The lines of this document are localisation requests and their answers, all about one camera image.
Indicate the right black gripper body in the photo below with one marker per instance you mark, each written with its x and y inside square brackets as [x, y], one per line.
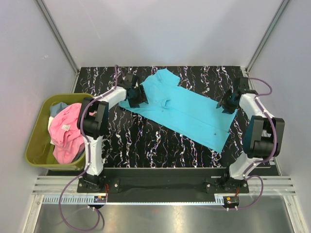
[226, 103]

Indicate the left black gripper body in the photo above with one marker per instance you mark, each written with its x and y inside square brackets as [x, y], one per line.
[138, 96]

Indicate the cyan t shirt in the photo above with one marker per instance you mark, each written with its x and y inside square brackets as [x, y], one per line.
[183, 111]

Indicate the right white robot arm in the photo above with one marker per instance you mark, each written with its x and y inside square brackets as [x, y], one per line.
[263, 137]

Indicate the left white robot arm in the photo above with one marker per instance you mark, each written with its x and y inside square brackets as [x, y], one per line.
[93, 121]

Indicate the pink t shirt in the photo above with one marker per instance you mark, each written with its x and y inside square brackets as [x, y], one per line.
[66, 136]

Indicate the grey blue t shirt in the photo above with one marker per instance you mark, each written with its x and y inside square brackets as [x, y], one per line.
[57, 108]

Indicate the white t shirt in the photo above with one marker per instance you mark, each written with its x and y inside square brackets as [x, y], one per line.
[50, 123]

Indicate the right small circuit board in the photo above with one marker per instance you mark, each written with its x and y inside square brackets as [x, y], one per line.
[232, 200]

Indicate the small circuit board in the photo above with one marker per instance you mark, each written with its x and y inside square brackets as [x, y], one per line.
[100, 199]
[232, 200]

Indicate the left small circuit board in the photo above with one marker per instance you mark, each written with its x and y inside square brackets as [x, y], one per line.
[100, 199]

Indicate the olive green plastic bin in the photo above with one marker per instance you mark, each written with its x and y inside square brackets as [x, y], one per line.
[39, 152]

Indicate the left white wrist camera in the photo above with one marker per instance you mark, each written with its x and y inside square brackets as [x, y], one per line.
[129, 81]

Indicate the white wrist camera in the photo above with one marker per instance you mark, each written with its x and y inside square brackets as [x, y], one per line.
[129, 81]
[241, 85]

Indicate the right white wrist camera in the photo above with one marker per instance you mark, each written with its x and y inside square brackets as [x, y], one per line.
[241, 85]

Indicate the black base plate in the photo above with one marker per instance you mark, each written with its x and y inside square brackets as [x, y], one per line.
[162, 185]

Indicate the right aluminium corner post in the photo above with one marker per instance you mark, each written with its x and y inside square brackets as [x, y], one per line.
[270, 29]

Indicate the aluminium corner post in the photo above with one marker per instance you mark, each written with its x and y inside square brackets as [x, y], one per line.
[56, 33]
[270, 29]

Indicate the left aluminium corner post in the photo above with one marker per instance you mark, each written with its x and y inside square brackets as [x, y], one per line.
[56, 33]

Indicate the white slotted cable duct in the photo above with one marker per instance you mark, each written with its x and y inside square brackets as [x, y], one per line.
[70, 199]

